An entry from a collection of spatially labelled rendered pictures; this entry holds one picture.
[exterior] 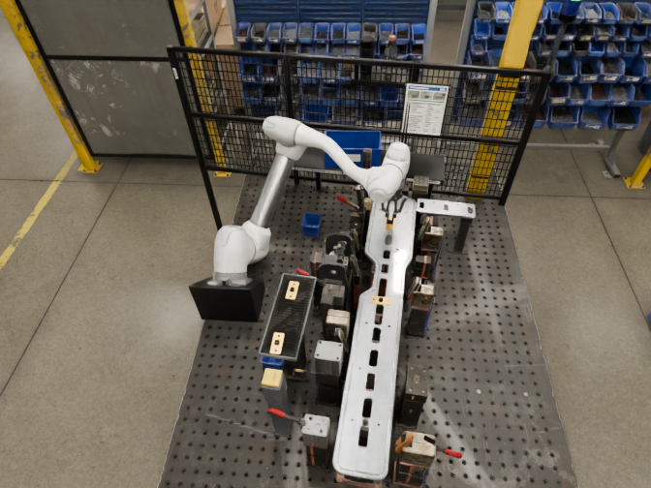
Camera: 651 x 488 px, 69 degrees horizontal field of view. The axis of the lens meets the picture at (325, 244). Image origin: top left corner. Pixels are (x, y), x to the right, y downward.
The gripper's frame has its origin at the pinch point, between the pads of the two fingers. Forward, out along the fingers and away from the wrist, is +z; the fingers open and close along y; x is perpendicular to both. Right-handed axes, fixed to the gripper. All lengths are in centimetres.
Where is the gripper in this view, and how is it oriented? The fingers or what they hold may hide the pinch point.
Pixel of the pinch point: (390, 217)
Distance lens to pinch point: 229.1
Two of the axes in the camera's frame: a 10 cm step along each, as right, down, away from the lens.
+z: 0.2, 6.8, 7.3
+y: 9.8, 1.2, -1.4
